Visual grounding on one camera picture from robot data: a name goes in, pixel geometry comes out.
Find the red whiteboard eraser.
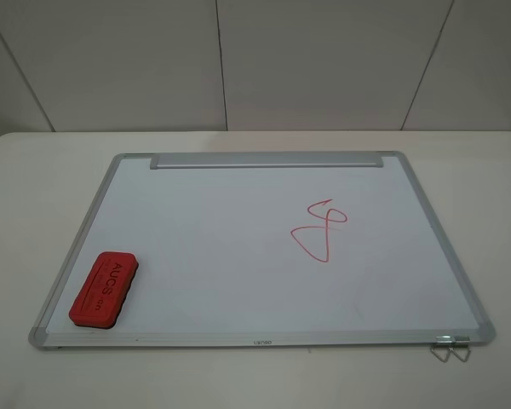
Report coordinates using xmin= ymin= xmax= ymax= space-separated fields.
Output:
xmin=68 ymin=251 xmax=139 ymax=330

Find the white aluminium-framed whiteboard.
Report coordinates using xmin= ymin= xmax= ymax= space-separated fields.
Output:
xmin=28 ymin=151 xmax=496 ymax=349

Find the grey marker tray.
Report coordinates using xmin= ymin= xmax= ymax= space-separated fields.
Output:
xmin=150 ymin=152 xmax=384 ymax=170

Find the left metal hanging hook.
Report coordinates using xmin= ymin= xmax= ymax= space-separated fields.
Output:
xmin=430 ymin=335 xmax=453 ymax=363

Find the metal hanging hook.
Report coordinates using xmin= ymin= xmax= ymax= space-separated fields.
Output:
xmin=430 ymin=335 xmax=453 ymax=363
xmin=448 ymin=336 xmax=471 ymax=363

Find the right metal hanging hook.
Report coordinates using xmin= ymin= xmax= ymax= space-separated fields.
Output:
xmin=448 ymin=336 xmax=471 ymax=363

